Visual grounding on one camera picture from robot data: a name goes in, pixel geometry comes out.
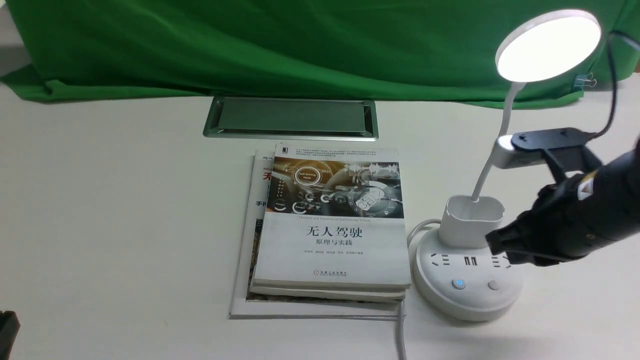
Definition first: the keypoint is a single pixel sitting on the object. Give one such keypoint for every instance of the blue binder clip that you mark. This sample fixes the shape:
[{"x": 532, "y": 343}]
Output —
[{"x": 584, "y": 80}]

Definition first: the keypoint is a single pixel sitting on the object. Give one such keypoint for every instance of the bottom large white book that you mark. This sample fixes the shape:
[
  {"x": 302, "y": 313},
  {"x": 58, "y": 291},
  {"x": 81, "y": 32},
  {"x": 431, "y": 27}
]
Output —
[{"x": 247, "y": 305}]

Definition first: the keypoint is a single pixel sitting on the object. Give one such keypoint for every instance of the green backdrop cloth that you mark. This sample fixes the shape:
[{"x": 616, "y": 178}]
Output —
[{"x": 400, "y": 50}]

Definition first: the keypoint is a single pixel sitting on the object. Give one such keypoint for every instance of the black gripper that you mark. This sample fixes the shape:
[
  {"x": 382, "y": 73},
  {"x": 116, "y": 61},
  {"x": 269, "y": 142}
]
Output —
[{"x": 567, "y": 222}]

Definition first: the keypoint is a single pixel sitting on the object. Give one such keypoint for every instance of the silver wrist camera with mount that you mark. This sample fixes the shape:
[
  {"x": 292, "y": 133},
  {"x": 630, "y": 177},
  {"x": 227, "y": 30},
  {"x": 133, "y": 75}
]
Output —
[{"x": 562, "y": 150}]

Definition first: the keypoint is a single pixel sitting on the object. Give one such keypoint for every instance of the dark object at left edge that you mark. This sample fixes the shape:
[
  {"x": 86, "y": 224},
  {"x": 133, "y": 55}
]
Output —
[{"x": 9, "y": 328}]

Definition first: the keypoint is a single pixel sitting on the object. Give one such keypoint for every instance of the white round desk lamp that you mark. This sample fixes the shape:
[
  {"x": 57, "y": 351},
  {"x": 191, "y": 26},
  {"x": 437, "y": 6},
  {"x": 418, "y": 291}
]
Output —
[{"x": 454, "y": 268}]

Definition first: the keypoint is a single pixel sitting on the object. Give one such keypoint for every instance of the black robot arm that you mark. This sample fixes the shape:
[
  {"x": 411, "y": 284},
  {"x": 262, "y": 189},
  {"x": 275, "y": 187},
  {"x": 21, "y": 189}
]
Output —
[{"x": 628, "y": 162}]

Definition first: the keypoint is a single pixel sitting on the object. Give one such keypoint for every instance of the grey self-driving book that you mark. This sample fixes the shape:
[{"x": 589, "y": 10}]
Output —
[{"x": 334, "y": 219}]

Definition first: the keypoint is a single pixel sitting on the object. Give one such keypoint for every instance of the silver desk cable hatch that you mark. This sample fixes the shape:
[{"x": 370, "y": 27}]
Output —
[{"x": 295, "y": 119}]

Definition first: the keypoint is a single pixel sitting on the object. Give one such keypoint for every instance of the middle white book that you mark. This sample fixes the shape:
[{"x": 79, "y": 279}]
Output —
[{"x": 338, "y": 295}]

